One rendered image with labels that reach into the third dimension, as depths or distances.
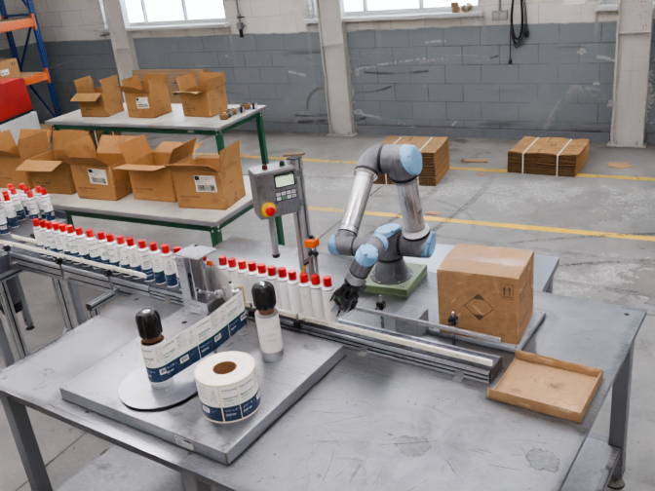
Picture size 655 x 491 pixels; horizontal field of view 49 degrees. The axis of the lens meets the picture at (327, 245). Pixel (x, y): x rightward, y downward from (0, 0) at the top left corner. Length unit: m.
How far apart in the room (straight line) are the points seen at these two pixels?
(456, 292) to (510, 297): 0.20
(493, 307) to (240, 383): 0.95
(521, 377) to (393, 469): 0.62
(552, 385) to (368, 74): 6.42
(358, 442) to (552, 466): 0.58
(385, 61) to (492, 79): 1.24
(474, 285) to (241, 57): 7.10
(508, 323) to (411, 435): 0.61
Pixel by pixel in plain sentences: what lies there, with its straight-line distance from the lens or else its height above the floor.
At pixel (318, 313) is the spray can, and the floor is 0.93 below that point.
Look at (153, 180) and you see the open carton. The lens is 4.84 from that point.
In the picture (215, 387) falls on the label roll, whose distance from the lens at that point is 2.35.
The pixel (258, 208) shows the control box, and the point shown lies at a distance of 2.83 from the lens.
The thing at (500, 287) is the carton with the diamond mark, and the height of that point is 1.07.
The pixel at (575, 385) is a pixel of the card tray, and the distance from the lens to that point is 2.58.
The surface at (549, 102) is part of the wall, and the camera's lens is 8.01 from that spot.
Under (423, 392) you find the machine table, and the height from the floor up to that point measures 0.83.
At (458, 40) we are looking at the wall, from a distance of 8.13.
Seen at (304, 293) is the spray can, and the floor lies 1.01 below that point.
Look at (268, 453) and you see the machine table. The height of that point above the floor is 0.83.
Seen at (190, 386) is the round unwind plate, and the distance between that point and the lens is 2.62.
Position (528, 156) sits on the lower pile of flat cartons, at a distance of 7.02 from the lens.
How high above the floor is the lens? 2.30
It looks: 24 degrees down
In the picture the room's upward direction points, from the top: 6 degrees counter-clockwise
